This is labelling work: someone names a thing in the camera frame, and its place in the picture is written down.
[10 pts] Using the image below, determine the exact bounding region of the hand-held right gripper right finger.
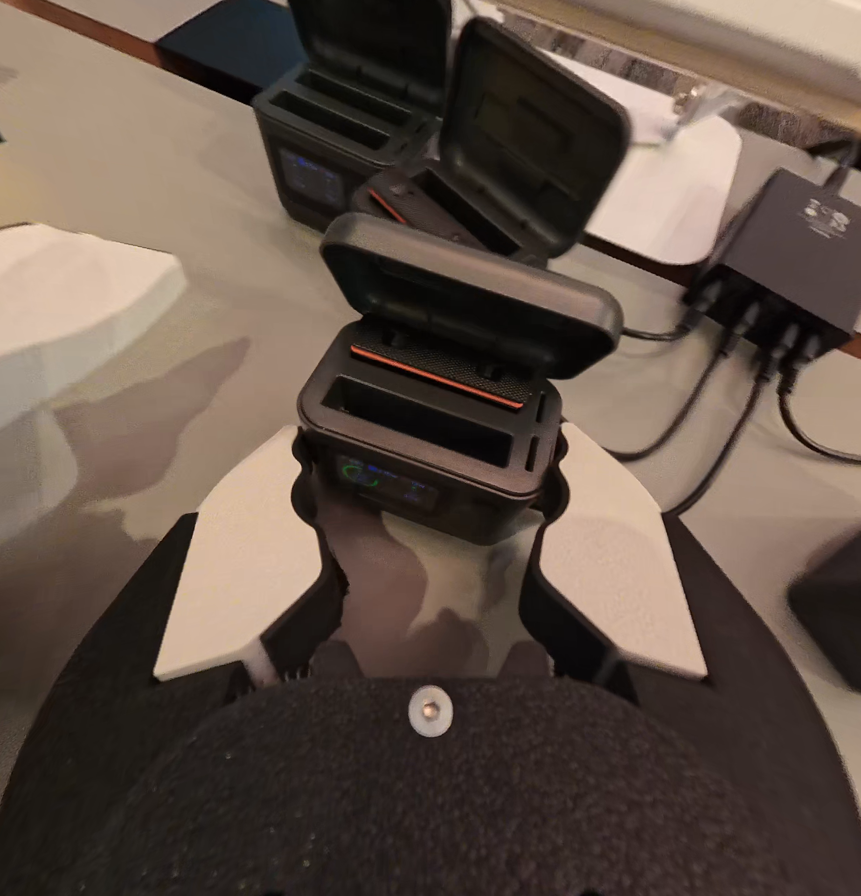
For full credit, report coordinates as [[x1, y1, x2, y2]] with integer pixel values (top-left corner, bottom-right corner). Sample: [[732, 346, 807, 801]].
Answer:
[[520, 422, 709, 683]]

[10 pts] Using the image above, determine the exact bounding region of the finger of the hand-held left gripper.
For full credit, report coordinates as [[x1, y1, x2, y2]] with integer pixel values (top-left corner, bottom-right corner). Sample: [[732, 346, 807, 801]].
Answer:
[[0, 224, 188, 438]]

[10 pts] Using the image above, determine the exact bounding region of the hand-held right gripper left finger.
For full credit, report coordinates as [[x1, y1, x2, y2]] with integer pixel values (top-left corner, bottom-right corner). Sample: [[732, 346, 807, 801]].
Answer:
[[151, 426, 349, 685]]

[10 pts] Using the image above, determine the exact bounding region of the black battery charging case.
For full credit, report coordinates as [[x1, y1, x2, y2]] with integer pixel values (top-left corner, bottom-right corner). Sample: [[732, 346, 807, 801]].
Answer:
[[787, 525, 861, 690], [296, 212, 625, 547], [252, 0, 454, 225], [350, 15, 631, 270]]

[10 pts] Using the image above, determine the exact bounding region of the black battery orange rim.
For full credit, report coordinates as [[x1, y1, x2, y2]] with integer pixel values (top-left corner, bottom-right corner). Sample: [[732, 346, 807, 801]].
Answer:
[[350, 335, 531, 414], [368, 178, 487, 246]]

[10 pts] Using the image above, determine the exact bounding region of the black charging hub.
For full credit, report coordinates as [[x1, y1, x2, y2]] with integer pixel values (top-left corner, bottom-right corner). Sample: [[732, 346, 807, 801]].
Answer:
[[684, 167, 861, 359]]

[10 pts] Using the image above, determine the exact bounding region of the instruction sheet on wooden stand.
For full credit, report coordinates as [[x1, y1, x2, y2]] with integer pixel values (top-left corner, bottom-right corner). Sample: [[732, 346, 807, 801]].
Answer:
[[497, 0, 861, 141]]

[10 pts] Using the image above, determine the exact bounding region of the black charging cable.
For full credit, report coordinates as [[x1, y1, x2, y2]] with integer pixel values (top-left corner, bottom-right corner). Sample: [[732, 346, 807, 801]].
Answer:
[[609, 301, 760, 463], [777, 336, 861, 469], [661, 322, 795, 515], [621, 280, 718, 344]]

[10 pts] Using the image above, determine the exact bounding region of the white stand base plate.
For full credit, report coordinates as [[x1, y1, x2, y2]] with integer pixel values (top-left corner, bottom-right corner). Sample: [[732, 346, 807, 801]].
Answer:
[[584, 112, 744, 267]]

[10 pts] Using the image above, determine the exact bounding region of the black hub power cable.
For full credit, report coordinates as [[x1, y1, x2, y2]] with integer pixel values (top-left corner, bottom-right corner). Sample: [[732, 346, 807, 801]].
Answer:
[[819, 136, 861, 193]]

